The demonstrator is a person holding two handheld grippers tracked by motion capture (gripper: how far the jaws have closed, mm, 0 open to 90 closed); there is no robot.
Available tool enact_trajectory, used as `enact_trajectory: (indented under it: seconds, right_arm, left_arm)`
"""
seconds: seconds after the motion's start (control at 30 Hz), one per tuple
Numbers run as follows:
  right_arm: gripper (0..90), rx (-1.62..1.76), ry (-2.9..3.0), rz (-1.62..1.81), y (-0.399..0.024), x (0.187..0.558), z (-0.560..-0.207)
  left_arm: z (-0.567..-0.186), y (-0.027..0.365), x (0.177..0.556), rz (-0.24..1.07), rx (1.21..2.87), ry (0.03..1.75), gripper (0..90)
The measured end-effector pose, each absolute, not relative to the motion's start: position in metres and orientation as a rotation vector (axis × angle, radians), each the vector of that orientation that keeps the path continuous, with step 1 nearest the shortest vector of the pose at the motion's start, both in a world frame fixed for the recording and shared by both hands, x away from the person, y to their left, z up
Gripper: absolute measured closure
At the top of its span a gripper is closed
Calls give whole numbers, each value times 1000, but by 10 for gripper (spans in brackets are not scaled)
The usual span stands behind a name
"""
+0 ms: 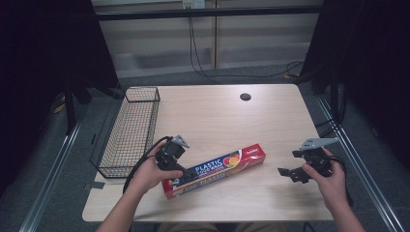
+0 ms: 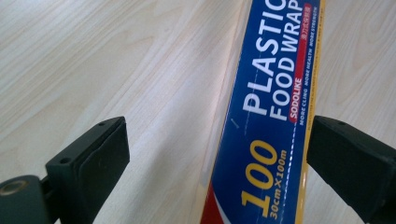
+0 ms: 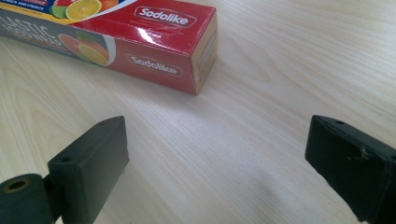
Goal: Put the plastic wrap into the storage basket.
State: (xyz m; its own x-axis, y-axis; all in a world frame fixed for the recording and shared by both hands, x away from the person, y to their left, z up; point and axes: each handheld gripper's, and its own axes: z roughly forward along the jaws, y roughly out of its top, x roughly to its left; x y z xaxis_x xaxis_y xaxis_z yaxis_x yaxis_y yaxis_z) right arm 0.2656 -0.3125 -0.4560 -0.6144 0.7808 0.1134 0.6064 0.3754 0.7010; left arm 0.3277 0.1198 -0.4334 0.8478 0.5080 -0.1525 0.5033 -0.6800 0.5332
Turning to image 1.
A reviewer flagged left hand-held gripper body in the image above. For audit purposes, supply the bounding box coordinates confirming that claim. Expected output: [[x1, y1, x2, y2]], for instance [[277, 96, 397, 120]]
[[156, 134, 190, 172]]

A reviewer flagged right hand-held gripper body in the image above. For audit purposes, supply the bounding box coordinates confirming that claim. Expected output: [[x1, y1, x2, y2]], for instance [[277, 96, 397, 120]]
[[291, 137, 340, 178]]

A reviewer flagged red blue plastic wrap box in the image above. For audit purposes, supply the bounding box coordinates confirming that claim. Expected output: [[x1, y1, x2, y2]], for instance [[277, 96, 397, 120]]
[[161, 143, 267, 201]]

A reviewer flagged person's left hand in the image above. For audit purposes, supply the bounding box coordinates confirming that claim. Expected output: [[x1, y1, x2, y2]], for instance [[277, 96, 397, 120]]
[[130, 142, 184, 197]]

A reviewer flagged person's right hand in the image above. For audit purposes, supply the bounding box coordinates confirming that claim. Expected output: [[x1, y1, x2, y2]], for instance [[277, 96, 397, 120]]
[[301, 147, 351, 212]]

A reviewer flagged grey tape strip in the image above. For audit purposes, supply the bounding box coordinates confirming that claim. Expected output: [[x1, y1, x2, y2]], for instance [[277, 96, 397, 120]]
[[82, 181, 106, 191]]

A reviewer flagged dark curtain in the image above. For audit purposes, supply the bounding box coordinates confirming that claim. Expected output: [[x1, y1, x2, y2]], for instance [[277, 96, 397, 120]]
[[0, 0, 120, 197], [299, 0, 410, 168]]

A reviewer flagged black horizontal bar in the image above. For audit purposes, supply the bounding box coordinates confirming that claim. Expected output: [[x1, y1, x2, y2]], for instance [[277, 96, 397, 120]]
[[96, 5, 324, 22]]

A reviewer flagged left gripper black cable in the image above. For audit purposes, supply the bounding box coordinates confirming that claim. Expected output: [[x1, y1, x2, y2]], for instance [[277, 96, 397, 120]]
[[122, 135, 174, 195]]

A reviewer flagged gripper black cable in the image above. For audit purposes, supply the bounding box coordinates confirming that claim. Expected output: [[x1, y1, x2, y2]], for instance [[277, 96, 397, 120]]
[[122, 135, 174, 195], [328, 155, 355, 208]]

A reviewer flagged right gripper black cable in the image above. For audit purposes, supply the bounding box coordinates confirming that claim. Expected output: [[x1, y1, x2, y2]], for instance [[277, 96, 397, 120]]
[[328, 155, 355, 208]]

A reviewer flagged metal floor rail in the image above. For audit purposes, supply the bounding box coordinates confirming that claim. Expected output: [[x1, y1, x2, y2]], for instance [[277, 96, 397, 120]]
[[18, 109, 85, 232], [316, 95, 407, 232]]

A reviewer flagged black wire basket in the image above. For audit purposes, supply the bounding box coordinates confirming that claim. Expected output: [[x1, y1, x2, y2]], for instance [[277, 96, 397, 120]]
[[89, 86, 161, 180]]

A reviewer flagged black floor cable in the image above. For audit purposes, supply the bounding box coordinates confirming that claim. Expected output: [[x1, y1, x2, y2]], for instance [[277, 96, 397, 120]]
[[188, 15, 306, 85]]

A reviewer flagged white wall socket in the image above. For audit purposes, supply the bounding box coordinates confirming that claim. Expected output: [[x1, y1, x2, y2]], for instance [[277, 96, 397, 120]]
[[182, 0, 206, 10]]

